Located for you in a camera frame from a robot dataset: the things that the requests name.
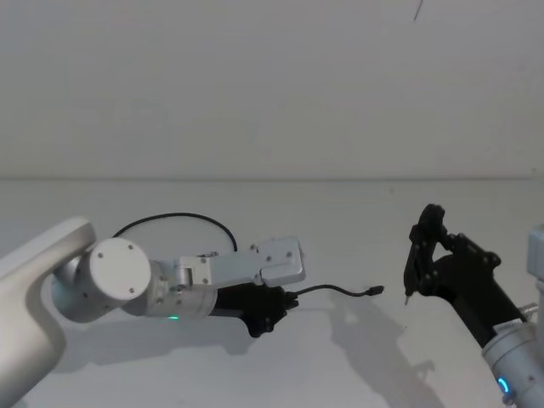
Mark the plain pale wall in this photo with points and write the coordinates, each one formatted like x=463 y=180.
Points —
x=255 y=85

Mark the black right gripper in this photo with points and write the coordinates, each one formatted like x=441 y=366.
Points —
x=472 y=293

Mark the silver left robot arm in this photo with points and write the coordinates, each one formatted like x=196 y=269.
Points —
x=38 y=297

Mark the white table cloth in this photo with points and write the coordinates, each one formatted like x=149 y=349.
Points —
x=170 y=374

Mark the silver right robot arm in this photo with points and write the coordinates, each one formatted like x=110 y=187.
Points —
x=518 y=365

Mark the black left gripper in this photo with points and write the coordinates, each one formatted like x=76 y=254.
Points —
x=246 y=302

